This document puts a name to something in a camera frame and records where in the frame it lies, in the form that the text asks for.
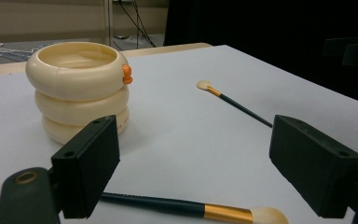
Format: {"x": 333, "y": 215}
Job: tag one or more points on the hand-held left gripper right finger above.
{"x": 310, "y": 165}

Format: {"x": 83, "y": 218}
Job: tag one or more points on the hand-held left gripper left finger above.
{"x": 85, "y": 165}

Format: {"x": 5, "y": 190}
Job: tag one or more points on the cream ringed brush holder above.
{"x": 74, "y": 84}

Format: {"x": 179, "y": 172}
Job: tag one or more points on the large makeup brush gold ferrule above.
{"x": 180, "y": 207}

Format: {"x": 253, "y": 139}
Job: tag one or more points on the small makeup brush gold ferrule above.
{"x": 236, "y": 105}

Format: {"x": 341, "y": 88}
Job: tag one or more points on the small orange ornament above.
{"x": 127, "y": 74}

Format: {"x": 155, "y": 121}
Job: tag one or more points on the black device on stand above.
{"x": 354, "y": 53}

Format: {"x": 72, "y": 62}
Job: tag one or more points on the metal stand pole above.
{"x": 108, "y": 21}

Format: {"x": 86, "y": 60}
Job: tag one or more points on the black curtain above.
{"x": 261, "y": 28}

